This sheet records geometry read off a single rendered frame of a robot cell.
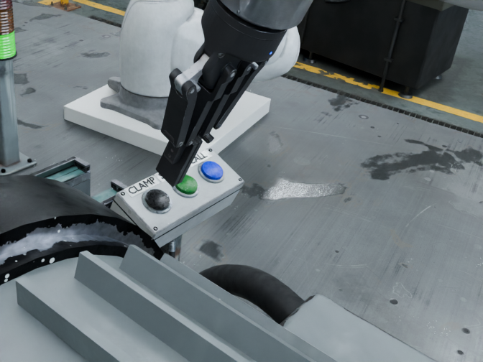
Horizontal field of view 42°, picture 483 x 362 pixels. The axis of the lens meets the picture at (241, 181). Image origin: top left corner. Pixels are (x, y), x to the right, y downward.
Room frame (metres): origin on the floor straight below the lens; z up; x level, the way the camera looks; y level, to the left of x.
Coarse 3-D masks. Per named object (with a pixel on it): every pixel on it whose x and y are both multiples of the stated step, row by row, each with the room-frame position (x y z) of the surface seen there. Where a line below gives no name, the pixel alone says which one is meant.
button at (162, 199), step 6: (150, 192) 0.62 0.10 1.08; (156, 192) 0.62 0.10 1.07; (162, 192) 0.62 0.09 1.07; (150, 198) 0.61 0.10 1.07; (156, 198) 0.61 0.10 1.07; (162, 198) 0.62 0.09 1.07; (168, 198) 0.62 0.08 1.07; (150, 204) 0.60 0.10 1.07; (156, 204) 0.60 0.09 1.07; (162, 204) 0.61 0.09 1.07; (168, 204) 0.61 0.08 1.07
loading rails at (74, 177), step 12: (48, 168) 0.87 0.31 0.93; (60, 168) 0.88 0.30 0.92; (72, 168) 0.89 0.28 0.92; (84, 168) 0.89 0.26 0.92; (60, 180) 0.85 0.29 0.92; (72, 180) 0.86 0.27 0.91; (84, 180) 0.88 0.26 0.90; (84, 192) 0.88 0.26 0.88; (108, 192) 0.83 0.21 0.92; (108, 204) 0.79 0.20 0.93
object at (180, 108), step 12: (180, 72) 0.53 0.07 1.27; (192, 84) 0.52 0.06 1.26; (180, 96) 0.54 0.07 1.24; (192, 96) 0.53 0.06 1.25; (168, 108) 0.55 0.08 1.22; (180, 108) 0.54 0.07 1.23; (192, 108) 0.54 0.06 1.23; (168, 120) 0.56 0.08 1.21; (180, 120) 0.54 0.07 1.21; (168, 132) 0.56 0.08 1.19; (180, 132) 0.55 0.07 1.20; (180, 144) 0.56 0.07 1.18
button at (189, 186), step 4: (188, 176) 0.67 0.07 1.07; (184, 180) 0.66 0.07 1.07; (188, 180) 0.66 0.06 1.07; (192, 180) 0.66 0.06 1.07; (180, 184) 0.65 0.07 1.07; (184, 184) 0.65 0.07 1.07; (188, 184) 0.65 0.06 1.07; (192, 184) 0.66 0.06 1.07; (196, 184) 0.66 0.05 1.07; (180, 188) 0.64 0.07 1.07; (184, 188) 0.65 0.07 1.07; (188, 188) 0.65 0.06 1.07; (192, 188) 0.65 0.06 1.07; (196, 188) 0.65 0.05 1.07; (184, 192) 0.64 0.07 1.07; (188, 192) 0.64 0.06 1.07; (192, 192) 0.65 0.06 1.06
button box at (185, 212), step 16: (208, 160) 0.72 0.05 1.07; (160, 176) 0.66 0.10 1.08; (192, 176) 0.68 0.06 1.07; (224, 176) 0.70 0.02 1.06; (128, 192) 0.61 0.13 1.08; (144, 192) 0.62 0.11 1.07; (176, 192) 0.64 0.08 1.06; (208, 192) 0.66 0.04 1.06; (224, 192) 0.68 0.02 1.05; (112, 208) 0.61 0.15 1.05; (128, 208) 0.59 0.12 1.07; (144, 208) 0.60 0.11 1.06; (176, 208) 0.62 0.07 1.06; (192, 208) 0.63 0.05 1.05; (208, 208) 0.66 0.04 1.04; (144, 224) 0.58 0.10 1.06; (160, 224) 0.59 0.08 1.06; (176, 224) 0.60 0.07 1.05; (192, 224) 0.64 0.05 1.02; (160, 240) 0.59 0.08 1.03
